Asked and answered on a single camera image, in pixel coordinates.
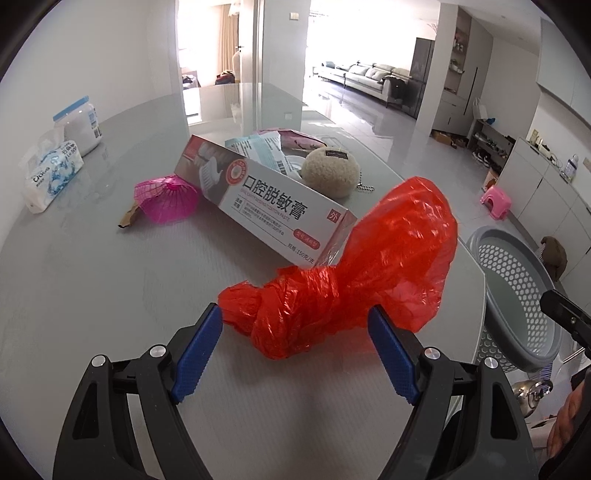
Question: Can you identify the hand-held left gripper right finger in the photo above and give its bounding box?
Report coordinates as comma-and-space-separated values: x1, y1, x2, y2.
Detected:
367, 305, 539, 480

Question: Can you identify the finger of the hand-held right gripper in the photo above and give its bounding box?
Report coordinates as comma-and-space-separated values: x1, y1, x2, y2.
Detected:
539, 288, 591, 345

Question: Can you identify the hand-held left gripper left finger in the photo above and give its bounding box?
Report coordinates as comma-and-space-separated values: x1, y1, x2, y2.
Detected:
54, 302, 225, 480

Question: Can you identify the grey perforated basket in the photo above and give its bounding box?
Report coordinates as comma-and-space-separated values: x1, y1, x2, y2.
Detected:
465, 227, 566, 374

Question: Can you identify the red plastic bag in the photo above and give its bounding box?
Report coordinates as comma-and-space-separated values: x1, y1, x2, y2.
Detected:
218, 176, 459, 361

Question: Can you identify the white plastic lid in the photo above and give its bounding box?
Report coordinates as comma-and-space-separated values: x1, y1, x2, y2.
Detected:
283, 154, 306, 179

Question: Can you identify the pink snack packet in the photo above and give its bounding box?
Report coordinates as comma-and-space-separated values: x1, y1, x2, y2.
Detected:
277, 129, 327, 156

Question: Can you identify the person's right hand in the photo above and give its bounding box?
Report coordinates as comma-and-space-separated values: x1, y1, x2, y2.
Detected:
549, 387, 591, 467

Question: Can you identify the brown plush object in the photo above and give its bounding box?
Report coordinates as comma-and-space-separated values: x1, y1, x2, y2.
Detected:
538, 236, 568, 281

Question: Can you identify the metal kettle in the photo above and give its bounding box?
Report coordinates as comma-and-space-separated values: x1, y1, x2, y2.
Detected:
510, 378, 553, 419

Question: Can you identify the white counter cabinet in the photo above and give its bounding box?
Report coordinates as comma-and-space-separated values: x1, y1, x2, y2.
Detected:
489, 137, 591, 282

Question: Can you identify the pink plastic stool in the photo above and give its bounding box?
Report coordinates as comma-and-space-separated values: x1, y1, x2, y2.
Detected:
480, 186, 512, 220

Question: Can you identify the clear water bottle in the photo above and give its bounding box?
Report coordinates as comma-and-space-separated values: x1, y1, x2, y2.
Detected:
560, 153, 581, 181

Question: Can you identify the brown cardboard scrap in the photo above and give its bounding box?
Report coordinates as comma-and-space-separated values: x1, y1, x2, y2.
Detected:
116, 203, 147, 230

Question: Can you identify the pink mesh net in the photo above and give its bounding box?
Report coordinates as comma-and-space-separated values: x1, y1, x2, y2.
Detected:
134, 174, 200, 225

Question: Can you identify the toothpaste box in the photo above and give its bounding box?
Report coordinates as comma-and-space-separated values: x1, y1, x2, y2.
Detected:
174, 135, 358, 268

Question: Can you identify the shoe rack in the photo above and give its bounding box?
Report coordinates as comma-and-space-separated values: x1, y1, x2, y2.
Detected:
468, 119, 516, 163

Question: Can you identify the light blue paper packet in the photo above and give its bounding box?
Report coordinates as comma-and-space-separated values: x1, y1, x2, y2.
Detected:
225, 131, 283, 176

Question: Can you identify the cardboard box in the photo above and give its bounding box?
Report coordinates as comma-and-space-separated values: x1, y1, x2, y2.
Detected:
431, 130, 468, 149

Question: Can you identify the blue patterned tissue pack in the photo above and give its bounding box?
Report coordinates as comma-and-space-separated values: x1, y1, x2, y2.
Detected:
19, 127, 85, 214

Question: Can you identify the white jar with blue lid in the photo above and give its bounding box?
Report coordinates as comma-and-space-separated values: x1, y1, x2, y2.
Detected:
52, 96, 103, 155

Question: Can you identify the dark grey refrigerator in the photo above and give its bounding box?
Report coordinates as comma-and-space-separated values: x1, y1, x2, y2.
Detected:
400, 38, 435, 120

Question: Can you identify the grey sofa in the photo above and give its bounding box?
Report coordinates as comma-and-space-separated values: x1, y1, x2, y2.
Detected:
316, 61, 413, 100

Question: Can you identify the beige plush ball keychain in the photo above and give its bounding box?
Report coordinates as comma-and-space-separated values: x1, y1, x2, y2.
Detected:
300, 148, 375, 199

